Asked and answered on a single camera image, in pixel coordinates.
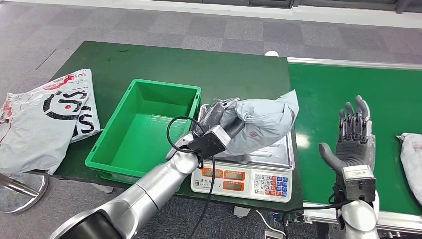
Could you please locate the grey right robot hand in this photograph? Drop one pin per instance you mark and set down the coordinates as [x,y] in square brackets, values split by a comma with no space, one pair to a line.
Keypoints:
[354,148]

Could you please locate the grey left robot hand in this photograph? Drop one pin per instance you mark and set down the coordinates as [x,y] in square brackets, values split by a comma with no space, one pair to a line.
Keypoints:
[214,113]

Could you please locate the grey parcel bag red print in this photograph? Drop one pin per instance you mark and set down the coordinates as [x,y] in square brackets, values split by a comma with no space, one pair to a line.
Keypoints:
[412,161]

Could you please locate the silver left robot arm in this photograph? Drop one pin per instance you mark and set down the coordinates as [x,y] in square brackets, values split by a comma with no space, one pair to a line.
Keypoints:
[148,191]

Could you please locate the green conveyor belt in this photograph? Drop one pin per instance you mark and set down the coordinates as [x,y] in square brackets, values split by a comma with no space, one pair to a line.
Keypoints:
[329,99]

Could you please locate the conveyor connector block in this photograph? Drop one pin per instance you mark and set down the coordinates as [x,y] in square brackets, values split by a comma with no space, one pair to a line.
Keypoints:
[281,218]

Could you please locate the white scale with steel tray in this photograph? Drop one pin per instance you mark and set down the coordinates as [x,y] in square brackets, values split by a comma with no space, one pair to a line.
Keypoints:
[237,184]

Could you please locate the green plastic crate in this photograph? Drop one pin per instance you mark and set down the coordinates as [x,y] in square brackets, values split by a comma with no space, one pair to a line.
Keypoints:
[141,138]

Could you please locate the white round cap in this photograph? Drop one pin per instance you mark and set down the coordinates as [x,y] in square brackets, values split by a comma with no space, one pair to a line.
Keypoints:
[271,53]

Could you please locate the white table foot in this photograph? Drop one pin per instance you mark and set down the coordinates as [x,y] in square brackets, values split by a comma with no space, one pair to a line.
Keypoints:
[241,211]

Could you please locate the white power strip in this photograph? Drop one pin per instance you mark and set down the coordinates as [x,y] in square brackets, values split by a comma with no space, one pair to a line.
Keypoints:
[271,235]

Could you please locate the white printed mailer bag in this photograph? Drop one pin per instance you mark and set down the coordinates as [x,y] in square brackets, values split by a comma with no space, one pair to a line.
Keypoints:
[93,112]

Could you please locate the large grey logo mailer bag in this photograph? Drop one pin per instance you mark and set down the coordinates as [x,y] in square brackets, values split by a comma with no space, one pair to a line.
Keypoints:
[33,138]

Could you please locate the round chrome stand base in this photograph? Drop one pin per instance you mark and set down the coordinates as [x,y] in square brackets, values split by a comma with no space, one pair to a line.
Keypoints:
[29,198]

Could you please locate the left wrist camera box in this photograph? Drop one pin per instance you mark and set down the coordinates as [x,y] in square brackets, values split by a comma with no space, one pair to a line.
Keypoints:
[211,142]

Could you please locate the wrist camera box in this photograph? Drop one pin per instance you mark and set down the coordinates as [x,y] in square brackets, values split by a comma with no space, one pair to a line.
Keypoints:
[359,183]
[211,142]

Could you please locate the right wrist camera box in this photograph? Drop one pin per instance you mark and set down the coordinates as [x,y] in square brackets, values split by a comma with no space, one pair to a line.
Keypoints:
[359,183]

